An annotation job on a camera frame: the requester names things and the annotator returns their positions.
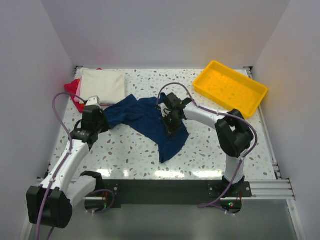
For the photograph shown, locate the red folded t-shirt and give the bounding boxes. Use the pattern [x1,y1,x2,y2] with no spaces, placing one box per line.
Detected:
[64,77,104,114]

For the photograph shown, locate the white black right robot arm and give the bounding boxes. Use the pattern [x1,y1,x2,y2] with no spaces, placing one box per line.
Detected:
[157,93,255,197]

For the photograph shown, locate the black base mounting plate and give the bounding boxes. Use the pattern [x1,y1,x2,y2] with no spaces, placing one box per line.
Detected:
[73,178,253,213]

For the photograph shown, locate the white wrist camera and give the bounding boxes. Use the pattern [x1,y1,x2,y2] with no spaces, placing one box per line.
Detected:
[158,103,171,118]
[85,95,101,108]

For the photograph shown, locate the blue Mickey t-shirt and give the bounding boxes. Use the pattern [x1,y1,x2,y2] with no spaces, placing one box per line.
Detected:
[104,94,189,164]

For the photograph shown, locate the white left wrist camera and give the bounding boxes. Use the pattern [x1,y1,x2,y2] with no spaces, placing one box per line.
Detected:
[85,95,101,108]

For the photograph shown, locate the yellow plastic tray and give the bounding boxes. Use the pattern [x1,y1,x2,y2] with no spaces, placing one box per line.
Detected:
[193,61,268,119]

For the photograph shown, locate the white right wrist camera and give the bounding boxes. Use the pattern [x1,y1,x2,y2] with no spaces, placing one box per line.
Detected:
[158,103,171,118]

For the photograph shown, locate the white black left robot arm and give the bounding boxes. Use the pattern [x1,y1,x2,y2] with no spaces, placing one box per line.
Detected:
[26,104,109,229]

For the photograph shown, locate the pink folded t-shirt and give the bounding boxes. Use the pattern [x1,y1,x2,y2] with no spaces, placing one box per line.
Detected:
[74,78,84,104]

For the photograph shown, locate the aluminium frame rail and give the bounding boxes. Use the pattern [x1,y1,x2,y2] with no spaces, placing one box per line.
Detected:
[31,177,297,201]

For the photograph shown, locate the cream folded t-shirt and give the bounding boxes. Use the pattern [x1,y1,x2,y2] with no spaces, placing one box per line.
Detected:
[80,68,126,104]

